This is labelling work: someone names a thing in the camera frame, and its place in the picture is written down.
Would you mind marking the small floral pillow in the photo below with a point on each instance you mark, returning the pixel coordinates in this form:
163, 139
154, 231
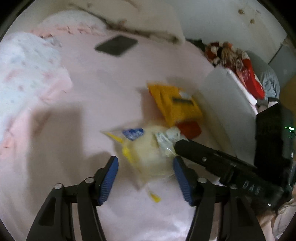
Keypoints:
71, 22

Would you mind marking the large floral pillow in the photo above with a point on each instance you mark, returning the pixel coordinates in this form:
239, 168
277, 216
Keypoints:
25, 76

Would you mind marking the clear snack bag yellow zip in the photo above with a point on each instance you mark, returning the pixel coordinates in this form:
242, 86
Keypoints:
148, 153

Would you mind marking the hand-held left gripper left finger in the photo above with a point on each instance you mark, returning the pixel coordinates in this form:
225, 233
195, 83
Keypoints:
108, 178

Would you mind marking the white storage box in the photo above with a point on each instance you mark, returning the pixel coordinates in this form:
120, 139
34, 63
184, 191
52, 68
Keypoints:
222, 104

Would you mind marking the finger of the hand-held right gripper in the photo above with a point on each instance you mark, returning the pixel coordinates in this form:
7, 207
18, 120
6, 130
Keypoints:
208, 158

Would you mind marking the cream fleece blanket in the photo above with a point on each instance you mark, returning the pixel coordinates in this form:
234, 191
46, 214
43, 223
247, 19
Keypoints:
152, 20

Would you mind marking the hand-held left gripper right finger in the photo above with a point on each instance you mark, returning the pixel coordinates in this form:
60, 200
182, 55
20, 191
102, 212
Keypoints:
181, 180

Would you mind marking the red patterned cloth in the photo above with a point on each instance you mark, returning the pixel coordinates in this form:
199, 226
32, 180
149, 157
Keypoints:
249, 76

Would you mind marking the grey cloth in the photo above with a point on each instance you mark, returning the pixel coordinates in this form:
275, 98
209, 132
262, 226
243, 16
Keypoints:
268, 74

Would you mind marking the white wardrobe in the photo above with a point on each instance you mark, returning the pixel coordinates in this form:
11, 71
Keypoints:
231, 23

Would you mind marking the yellow biscuit packet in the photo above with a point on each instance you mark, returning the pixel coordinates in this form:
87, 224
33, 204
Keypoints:
175, 109

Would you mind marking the black smartphone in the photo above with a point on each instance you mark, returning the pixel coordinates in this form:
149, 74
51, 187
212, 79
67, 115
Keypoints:
115, 45

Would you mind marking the red snack packet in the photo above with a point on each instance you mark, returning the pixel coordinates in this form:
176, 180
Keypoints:
189, 129

